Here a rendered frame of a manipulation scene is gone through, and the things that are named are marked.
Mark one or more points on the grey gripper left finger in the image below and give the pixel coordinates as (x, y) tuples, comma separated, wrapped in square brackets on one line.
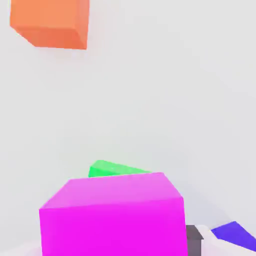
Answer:
[(33, 251)]

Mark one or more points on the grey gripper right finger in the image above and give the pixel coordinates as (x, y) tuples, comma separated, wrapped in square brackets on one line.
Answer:
[(193, 244)]

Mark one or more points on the small magenta cube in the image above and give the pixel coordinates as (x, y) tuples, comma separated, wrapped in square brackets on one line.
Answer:
[(112, 224)]

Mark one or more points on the small purple cube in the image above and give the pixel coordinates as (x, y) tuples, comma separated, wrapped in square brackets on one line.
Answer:
[(236, 233)]

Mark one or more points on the small green cube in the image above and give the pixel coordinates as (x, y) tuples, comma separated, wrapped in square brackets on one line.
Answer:
[(108, 169)]

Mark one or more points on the large orange box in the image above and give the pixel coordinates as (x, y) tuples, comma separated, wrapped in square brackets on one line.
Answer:
[(50, 22)]

